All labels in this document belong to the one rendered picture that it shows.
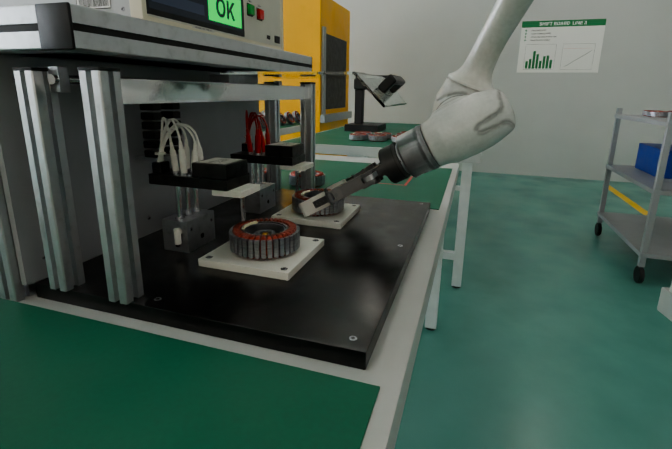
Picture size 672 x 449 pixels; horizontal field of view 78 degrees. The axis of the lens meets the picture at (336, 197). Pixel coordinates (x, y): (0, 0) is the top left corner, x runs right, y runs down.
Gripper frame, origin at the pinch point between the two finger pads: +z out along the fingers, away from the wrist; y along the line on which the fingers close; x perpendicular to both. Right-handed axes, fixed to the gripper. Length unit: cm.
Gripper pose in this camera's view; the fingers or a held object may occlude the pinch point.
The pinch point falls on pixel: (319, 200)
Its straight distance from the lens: 89.2
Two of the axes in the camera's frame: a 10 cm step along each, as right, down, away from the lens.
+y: 3.2, -2.3, 9.2
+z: -8.3, 4.0, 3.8
